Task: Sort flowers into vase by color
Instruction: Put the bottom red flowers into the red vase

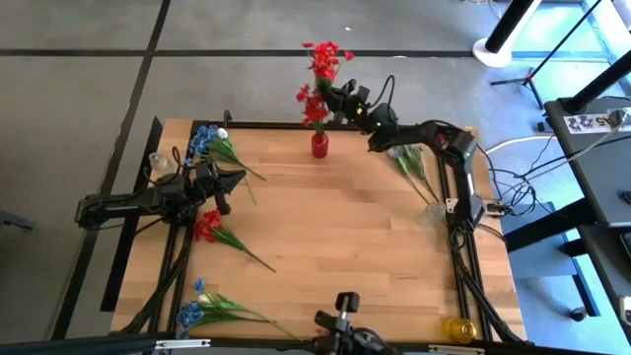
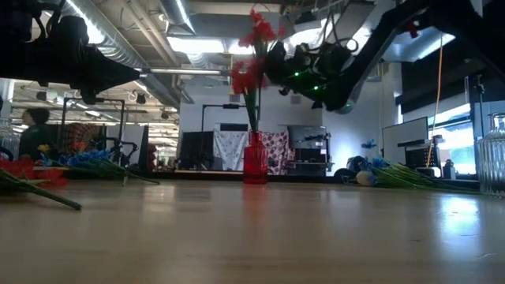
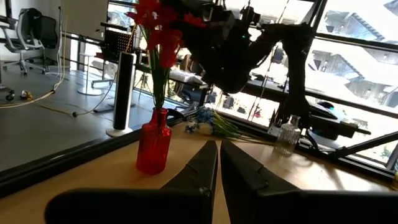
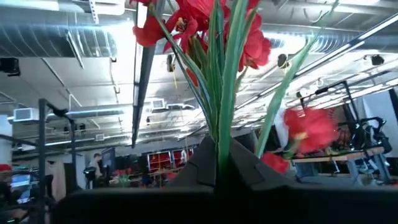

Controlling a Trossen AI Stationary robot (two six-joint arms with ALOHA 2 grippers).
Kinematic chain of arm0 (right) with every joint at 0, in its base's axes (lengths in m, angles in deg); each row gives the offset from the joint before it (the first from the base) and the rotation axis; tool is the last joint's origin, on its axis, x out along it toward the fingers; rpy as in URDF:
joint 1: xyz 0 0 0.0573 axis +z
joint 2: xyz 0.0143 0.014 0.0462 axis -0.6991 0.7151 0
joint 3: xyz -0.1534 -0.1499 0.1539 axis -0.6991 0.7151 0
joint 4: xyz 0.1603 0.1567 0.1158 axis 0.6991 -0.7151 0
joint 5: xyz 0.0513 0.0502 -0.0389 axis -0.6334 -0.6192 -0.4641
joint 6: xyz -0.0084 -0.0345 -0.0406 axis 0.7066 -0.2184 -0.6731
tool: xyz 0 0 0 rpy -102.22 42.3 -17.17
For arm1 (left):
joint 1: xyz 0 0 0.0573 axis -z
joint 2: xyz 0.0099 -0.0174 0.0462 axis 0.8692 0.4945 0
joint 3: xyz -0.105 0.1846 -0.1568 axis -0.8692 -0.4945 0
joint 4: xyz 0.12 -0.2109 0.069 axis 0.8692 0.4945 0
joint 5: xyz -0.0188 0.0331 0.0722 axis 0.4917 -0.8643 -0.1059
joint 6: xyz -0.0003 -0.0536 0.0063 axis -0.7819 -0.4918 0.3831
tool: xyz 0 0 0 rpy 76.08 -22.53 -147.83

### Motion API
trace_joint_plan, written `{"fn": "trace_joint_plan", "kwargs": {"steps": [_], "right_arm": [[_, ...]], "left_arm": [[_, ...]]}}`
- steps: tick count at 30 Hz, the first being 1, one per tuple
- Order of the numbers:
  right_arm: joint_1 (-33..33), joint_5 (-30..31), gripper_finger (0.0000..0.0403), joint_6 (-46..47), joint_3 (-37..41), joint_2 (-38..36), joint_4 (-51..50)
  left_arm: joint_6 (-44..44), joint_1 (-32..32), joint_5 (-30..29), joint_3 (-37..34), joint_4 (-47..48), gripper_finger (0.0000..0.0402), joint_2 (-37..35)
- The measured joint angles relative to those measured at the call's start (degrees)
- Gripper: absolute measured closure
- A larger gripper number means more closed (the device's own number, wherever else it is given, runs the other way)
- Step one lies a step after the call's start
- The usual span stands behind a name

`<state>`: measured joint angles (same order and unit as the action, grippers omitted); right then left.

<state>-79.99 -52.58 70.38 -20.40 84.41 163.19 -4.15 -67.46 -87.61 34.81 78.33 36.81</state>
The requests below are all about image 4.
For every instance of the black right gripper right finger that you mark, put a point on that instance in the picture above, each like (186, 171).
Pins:
(311, 205)

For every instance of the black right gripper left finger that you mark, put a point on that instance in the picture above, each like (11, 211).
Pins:
(140, 208)

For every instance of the red artificial flower bunch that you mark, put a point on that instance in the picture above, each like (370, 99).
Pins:
(230, 77)

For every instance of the black background robot arm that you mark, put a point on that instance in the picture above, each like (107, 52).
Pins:
(374, 133)

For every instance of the red shelf unit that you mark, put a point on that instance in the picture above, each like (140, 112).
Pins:
(160, 160)

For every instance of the wooden workstation table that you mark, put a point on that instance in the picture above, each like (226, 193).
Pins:
(342, 157)

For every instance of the person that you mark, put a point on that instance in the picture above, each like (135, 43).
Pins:
(97, 168)

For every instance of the computer monitor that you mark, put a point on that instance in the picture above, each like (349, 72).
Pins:
(21, 180)

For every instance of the white ceiling air unit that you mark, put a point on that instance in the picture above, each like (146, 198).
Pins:
(26, 115)

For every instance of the long ceiling light strip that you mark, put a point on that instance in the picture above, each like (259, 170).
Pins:
(357, 40)

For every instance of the black metal station frame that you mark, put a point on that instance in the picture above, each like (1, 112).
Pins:
(42, 140)

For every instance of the black overhead frame bar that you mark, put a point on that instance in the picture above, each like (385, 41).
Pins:
(144, 77)

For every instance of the silver ribbed ventilation duct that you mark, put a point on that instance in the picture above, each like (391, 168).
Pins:
(46, 40)

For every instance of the black ceiling-mounted camera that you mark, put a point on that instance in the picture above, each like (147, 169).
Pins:
(9, 66)

